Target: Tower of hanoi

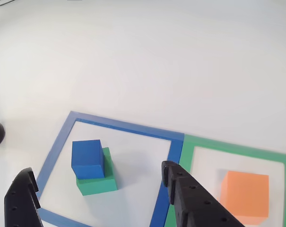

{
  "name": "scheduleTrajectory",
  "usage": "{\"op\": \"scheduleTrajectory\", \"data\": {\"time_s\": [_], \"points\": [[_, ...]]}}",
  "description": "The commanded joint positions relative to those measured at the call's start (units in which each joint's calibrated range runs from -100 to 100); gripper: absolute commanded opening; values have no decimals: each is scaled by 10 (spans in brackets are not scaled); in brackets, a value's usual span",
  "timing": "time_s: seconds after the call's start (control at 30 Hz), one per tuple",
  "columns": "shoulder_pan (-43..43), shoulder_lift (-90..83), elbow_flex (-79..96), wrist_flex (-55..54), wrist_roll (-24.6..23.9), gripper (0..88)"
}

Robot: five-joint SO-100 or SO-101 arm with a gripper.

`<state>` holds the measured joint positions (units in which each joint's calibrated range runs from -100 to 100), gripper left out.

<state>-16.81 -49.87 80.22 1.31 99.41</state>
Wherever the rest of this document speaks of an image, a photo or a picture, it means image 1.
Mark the orange foam block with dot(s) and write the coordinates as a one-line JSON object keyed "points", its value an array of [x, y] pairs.
{"points": [[245, 196]]}

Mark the blue square frame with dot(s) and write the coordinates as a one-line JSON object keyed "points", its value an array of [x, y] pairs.
{"points": [[55, 151]]}

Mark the green foam block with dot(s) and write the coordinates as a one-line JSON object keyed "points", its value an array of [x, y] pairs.
{"points": [[100, 185]]}

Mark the green square frame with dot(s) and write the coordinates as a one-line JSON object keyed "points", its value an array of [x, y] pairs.
{"points": [[187, 151]]}

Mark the small blue cube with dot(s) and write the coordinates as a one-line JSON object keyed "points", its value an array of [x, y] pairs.
{"points": [[87, 158]]}

